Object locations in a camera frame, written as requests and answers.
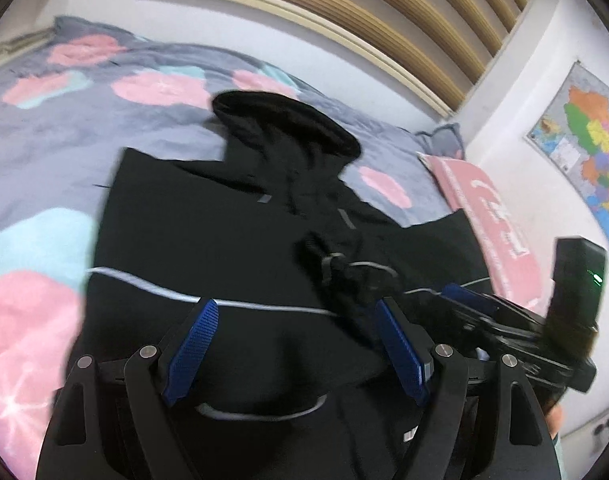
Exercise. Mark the wooden slatted headboard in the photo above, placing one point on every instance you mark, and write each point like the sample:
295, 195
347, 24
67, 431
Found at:
384, 15

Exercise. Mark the black hooded jacket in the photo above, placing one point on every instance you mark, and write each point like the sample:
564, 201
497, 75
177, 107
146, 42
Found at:
209, 240

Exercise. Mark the colourful wall map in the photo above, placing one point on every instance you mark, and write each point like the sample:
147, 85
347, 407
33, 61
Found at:
591, 150

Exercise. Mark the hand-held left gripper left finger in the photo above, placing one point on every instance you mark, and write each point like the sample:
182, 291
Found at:
195, 347

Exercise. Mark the person's right hand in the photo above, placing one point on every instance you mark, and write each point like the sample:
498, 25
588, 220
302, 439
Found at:
555, 419

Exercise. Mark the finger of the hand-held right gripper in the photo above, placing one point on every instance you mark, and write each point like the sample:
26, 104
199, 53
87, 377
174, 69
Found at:
467, 296

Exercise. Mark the grey pink flowered blanket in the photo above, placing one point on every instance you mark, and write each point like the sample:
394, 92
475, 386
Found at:
59, 160

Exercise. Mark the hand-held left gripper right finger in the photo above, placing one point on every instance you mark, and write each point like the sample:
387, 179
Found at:
403, 352

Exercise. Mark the pink pillow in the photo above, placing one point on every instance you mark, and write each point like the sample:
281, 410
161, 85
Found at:
489, 220

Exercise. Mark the grey pillow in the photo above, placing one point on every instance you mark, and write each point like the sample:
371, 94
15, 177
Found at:
442, 140

